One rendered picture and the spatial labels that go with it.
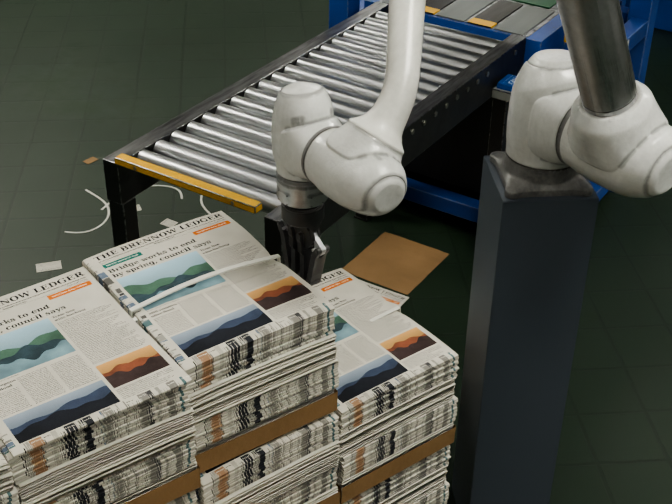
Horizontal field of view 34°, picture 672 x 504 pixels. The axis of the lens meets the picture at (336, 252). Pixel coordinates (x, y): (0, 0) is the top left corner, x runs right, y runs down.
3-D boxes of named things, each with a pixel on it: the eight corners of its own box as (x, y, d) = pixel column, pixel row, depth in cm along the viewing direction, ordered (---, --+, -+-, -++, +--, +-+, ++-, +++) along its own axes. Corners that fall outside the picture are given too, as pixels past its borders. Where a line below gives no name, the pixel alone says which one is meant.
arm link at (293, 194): (296, 188, 184) (296, 219, 187) (340, 172, 189) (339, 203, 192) (265, 166, 190) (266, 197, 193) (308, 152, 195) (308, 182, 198)
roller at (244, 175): (306, 184, 268) (312, 195, 272) (156, 134, 289) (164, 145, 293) (296, 201, 266) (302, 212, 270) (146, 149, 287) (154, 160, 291)
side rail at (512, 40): (283, 266, 261) (282, 223, 255) (264, 259, 264) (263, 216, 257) (523, 72, 356) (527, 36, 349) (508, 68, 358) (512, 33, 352)
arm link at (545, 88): (544, 127, 240) (556, 31, 228) (606, 161, 228) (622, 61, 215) (487, 147, 232) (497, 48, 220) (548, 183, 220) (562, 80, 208)
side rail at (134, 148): (121, 205, 284) (117, 163, 277) (105, 199, 286) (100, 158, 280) (388, 37, 379) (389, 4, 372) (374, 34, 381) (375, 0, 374)
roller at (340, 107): (400, 115, 299) (405, 123, 304) (258, 74, 320) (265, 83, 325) (392, 132, 299) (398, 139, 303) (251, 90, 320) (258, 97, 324)
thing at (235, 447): (338, 410, 196) (338, 391, 193) (195, 476, 182) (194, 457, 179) (288, 363, 206) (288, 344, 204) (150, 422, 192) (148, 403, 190)
